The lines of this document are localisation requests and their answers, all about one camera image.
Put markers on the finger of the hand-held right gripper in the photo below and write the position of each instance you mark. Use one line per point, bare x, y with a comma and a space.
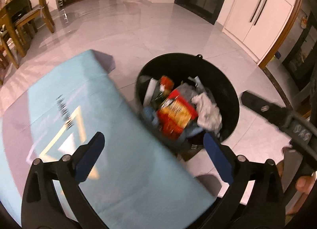
257, 106

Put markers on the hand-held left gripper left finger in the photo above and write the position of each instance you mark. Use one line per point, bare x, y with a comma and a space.
90, 154

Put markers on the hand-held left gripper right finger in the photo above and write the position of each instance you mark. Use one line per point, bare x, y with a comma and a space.
218, 159

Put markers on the white plastic bag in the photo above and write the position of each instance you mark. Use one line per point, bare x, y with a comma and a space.
205, 112

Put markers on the black plastic bucket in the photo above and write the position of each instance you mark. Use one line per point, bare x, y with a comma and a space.
218, 75

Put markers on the yellow snack packet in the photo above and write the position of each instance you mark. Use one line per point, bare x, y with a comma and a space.
175, 112

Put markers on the person's right hand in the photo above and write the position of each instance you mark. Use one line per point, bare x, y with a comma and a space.
307, 184

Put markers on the blue grey tablecloth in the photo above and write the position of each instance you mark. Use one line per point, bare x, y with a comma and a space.
111, 120

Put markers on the dark display cabinet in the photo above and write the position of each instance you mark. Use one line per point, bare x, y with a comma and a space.
302, 45

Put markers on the white double door wardrobe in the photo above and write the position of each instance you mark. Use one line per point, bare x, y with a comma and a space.
260, 13

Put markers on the wooden chair with cushion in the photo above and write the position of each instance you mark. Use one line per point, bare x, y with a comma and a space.
39, 8

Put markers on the wooden dining table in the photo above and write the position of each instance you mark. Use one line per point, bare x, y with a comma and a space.
12, 13

